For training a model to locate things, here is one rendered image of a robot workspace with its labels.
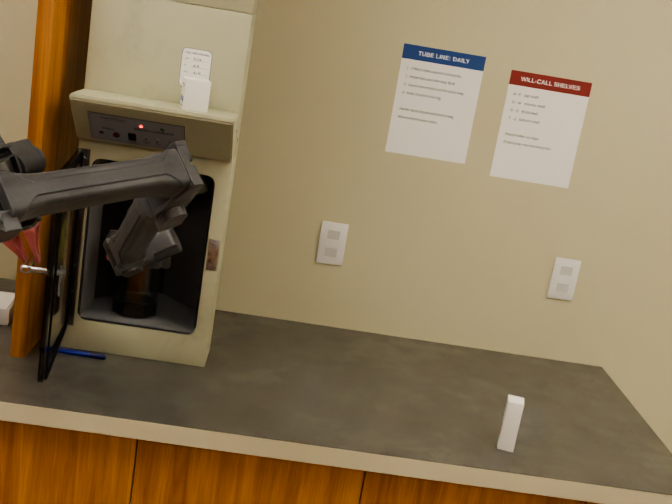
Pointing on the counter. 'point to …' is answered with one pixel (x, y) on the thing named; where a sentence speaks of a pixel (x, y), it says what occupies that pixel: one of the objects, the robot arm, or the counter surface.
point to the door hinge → (77, 250)
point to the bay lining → (169, 282)
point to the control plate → (134, 130)
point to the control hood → (168, 113)
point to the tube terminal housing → (151, 54)
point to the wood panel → (50, 137)
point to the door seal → (55, 283)
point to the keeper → (212, 254)
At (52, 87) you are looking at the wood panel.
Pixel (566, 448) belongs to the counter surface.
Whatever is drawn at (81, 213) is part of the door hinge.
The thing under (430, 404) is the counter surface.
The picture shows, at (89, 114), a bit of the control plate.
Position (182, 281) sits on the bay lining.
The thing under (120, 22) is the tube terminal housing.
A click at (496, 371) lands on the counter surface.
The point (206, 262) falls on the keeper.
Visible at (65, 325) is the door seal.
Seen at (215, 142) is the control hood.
